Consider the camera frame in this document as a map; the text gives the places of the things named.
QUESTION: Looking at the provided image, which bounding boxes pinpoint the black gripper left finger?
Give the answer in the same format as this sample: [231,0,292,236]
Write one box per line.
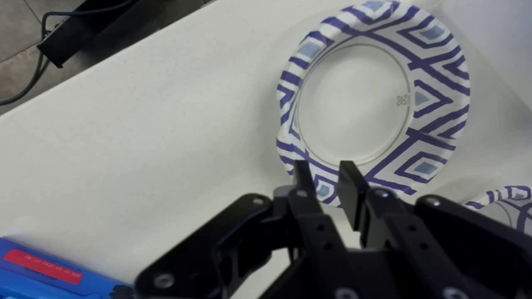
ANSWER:
[289,161,356,299]

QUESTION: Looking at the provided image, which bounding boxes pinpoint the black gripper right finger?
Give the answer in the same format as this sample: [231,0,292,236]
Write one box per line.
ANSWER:
[337,161,444,299]

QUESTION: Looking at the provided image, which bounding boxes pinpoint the blue patterned paper bowl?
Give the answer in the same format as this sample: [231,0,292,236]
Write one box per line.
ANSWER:
[276,0,472,204]

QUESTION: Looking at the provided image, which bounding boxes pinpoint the blue snack bar box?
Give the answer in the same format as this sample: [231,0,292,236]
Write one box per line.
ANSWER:
[0,237,134,299]

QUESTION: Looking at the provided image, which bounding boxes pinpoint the black power strip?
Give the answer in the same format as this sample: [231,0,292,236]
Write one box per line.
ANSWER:
[36,0,139,68]

